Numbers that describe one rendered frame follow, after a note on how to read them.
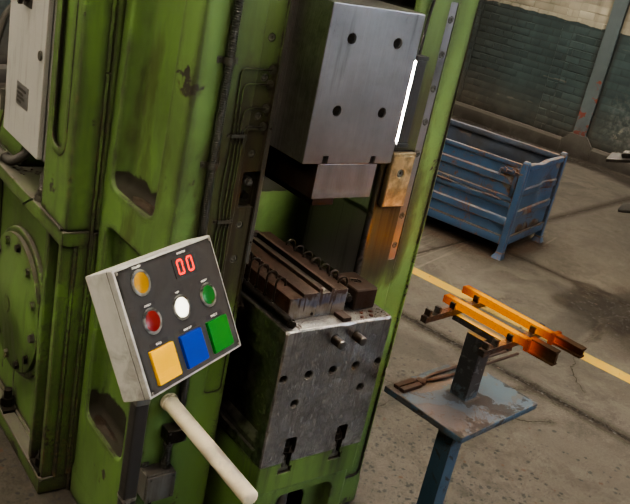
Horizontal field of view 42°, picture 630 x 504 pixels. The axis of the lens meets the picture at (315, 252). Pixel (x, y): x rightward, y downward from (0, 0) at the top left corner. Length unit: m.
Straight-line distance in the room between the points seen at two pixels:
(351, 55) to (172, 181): 0.54
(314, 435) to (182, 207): 0.82
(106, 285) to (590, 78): 8.72
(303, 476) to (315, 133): 1.07
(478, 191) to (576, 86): 4.39
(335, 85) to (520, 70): 8.53
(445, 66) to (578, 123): 7.68
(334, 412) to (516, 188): 3.61
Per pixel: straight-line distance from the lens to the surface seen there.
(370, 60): 2.12
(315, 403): 2.43
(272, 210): 2.71
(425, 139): 2.54
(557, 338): 2.51
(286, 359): 2.26
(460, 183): 6.08
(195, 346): 1.87
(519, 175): 5.85
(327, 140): 2.11
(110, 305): 1.75
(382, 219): 2.54
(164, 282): 1.83
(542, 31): 10.44
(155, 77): 2.32
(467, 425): 2.47
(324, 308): 2.34
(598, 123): 10.08
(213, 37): 2.02
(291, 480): 2.57
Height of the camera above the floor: 1.92
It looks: 21 degrees down
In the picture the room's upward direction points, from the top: 12 degrees clockwise
